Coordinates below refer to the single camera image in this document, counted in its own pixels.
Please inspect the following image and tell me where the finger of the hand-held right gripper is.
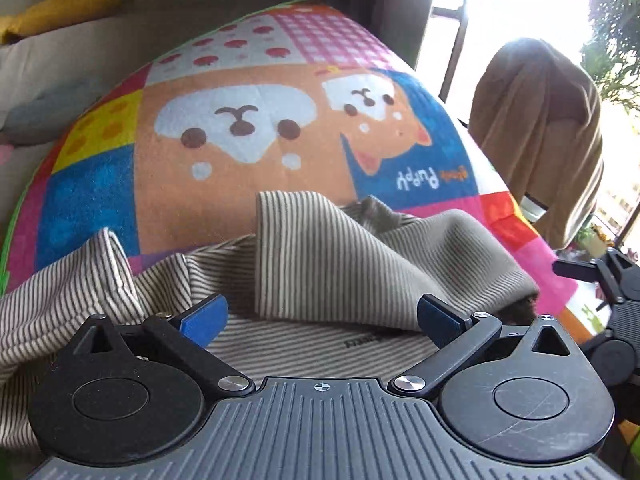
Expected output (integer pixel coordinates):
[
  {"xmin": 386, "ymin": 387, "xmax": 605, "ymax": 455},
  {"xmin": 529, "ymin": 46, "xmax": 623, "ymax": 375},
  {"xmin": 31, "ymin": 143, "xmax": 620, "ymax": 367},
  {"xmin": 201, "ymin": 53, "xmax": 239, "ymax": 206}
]
[
  {"xmin": 552, "ymin": 248, "xmax": 640, "ymax": 306},
  {"xmin": 582, "ymin": 300, "xmax": 640, "ymax": 387}
]

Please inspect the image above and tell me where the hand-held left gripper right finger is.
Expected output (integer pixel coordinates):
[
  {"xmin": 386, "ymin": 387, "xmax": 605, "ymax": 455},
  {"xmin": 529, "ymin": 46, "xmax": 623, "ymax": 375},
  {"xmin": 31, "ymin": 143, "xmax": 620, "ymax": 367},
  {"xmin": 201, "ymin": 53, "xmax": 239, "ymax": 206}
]
[{"xmin": 391, "ymin": 294, "xmax": 577, "ymax": 397}]

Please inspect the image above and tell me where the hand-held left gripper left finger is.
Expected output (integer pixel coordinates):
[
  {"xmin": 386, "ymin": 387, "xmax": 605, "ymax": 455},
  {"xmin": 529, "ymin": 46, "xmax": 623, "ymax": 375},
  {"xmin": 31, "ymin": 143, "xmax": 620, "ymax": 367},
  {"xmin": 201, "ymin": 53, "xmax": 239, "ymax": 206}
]
[{"xmin": 66, "ymin": 293, "xmax": 257, "ymax": 397}]

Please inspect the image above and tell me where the striped beige shirt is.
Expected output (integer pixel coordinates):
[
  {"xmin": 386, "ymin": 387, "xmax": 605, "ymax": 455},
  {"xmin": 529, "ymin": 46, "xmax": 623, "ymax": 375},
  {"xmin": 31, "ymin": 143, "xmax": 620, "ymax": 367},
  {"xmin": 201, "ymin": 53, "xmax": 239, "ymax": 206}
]
[{"xmin": 0, "ymin": 192, "xmax": 541, "ymax": 461}]

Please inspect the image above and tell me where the colourful puppy printed blanket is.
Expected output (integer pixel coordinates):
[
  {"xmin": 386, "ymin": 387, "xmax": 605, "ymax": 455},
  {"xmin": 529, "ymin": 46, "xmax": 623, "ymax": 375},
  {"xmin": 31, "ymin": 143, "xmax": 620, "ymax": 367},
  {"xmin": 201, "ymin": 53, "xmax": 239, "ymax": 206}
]
[{"xmin": 0, "ymin": 0, "xmax": 615, "ymax": 343}]

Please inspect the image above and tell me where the tall green palm plant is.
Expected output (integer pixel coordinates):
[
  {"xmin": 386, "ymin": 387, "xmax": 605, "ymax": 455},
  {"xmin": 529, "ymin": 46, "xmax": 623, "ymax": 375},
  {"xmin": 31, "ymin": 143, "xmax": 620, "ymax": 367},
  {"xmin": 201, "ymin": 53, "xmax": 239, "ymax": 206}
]
[{"xmin": 580, "ymin": 0, "xmax": 640, "ymax": 116}]

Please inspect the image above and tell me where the grey-blue plush pillow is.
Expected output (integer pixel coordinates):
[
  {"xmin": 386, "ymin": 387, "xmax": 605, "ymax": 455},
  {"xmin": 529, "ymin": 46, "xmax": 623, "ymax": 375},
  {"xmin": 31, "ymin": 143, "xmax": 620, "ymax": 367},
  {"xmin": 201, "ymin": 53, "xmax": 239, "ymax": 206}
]
[{"xmin": 0, "ymin": 77, "xmax": 115, "ymax": 149}]

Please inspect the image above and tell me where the beige sofa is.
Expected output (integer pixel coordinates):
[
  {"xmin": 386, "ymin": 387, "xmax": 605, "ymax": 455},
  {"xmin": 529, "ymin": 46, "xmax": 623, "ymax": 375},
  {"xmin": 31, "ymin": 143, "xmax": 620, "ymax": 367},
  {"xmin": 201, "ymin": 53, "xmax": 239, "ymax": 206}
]
[{"xmin": 0, "ymin": 7, "xmax": 171, "ymax": 128}]

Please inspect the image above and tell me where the yellow plush pillow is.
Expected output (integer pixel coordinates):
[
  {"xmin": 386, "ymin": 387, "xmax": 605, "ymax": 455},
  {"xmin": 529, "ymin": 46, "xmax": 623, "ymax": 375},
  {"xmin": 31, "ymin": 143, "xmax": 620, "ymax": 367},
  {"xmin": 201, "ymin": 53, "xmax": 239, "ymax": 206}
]
[{"xmin": 0, "ymin": 0, "xmax": 132, "ymax": 46}]

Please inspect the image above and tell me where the dark window frame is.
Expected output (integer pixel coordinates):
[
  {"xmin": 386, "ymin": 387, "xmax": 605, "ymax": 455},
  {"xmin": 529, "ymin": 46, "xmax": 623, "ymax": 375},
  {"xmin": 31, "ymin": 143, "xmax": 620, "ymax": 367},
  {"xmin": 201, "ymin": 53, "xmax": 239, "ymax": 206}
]
[{"xmin": 431, "ymin": 5, "xmax": 468, "ymax": 103}]

